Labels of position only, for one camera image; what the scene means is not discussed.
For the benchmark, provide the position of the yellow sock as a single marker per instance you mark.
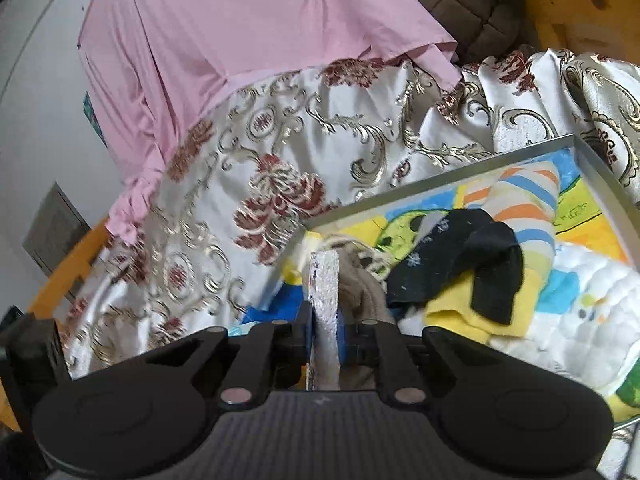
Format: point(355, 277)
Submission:
point(450, 315)

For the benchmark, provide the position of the silver grey pad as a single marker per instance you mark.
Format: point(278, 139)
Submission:
point(325, 290)

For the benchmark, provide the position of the beige burlap bag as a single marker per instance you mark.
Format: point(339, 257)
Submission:
point(367, 295)

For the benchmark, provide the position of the grey wall panel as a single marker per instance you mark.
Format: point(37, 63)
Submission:
point(57, 230)

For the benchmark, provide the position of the floral satin blanket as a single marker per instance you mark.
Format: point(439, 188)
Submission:
point(250, 160)

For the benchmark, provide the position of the striped sock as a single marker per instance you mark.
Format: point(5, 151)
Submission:
point(520, 200)

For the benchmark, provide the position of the wooden bed frame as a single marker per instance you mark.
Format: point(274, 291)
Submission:
point(575, 15)

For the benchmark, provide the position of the grey tray with cartoon print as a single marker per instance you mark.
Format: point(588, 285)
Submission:
point(587, 210)

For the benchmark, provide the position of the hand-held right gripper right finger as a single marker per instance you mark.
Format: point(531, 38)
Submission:
point(343, 340)

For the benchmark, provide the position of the pink bed sheet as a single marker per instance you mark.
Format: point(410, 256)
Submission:
point(225, 35)

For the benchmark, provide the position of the black sock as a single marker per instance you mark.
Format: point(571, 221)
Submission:
point(465, 245)

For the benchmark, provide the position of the brown quilted jacket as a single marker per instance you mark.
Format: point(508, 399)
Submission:
point(465, 5)

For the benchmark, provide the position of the white quilted cloth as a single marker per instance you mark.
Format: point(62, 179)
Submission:
point(575, 320)

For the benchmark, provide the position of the teal wall poster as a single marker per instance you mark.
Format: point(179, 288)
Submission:
point(95, 120)

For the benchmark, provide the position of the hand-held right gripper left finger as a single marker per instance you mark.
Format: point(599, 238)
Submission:
point(304, 332)

